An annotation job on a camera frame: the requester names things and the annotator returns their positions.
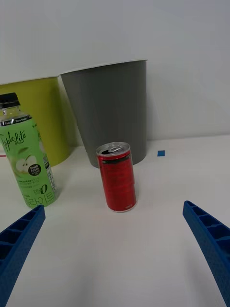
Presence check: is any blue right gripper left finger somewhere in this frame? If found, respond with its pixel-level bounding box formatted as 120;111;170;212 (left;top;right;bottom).
0;204;46;307

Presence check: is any grey plastic waste bin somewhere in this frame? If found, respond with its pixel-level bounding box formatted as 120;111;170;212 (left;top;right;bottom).
60;59;149;169

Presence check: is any green plastic bottle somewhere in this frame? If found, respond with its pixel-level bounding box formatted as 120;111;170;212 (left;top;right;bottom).
0;92;58;209

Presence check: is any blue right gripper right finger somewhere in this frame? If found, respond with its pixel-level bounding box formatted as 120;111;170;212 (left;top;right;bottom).
182;200;230;307

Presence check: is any yellow-green plastic waste bin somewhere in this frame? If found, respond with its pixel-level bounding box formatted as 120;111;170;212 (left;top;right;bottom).
0;75;79;168

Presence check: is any red drink can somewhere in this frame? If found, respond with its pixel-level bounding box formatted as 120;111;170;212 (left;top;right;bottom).
95;142;138;213

